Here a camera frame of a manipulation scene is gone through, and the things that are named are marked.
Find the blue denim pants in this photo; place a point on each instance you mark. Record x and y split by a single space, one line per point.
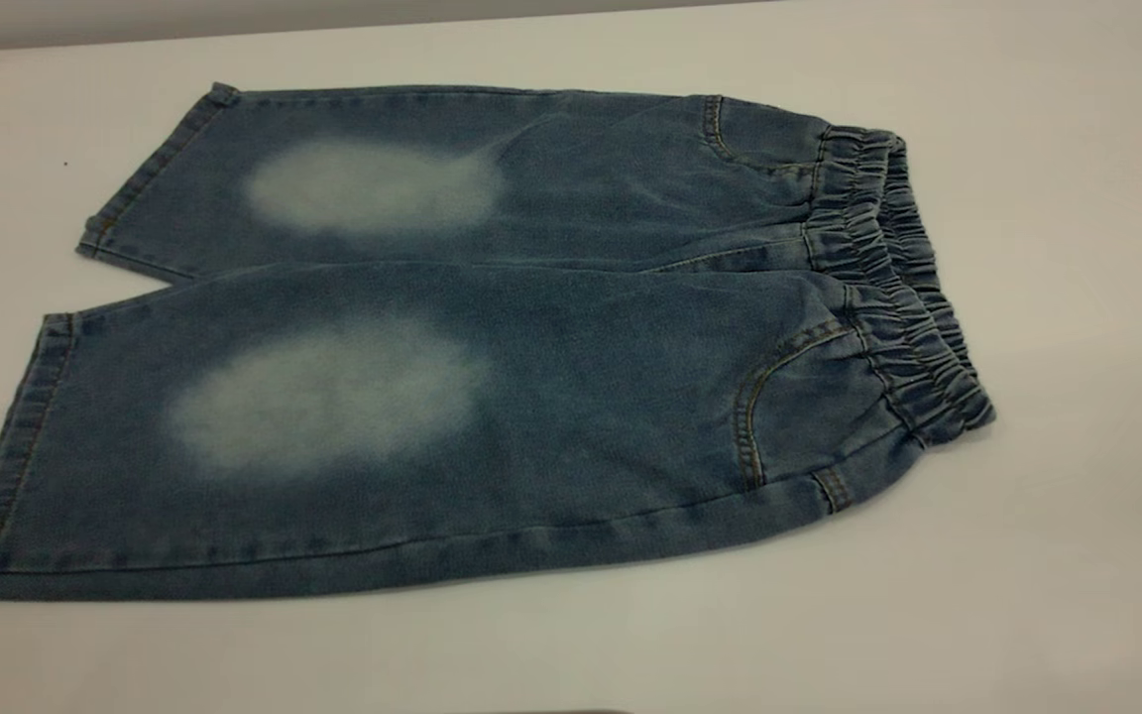
581 397

